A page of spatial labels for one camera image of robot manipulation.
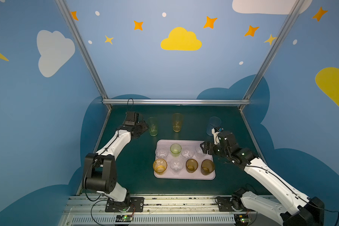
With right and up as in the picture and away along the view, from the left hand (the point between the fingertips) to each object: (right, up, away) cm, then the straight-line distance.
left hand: (148, 125), depth 91 cm
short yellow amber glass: (+8, -25, -4) cm, 27 cm away
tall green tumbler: (+2, -1, +7) cm, 8 cm away
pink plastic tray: (+22, -21, -4) cm, 31 cm away
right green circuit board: (+51, -48, -20) cm, 73 cm away
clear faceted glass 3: (+18, -26, -2) cm, 32 cm away
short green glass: (+18, -16, +2) cm, 24 cm away
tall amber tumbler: (+19, +2, +8) cm, 21 cm away
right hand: (+37, -10, -11) cm, 40 cm away
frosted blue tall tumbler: (+45, +2, +4) cm, 45 cm away
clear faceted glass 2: (+25, -17, -2) cm, 31 cm away
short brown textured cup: (+28, -25, -4) cm, 37 cm away
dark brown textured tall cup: (+37, -26, -6) cm, 46 cm away
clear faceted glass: (+8, -19, +2) cm, 21 cm away
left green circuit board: (-9, -47, -20) cm, 52 cm away
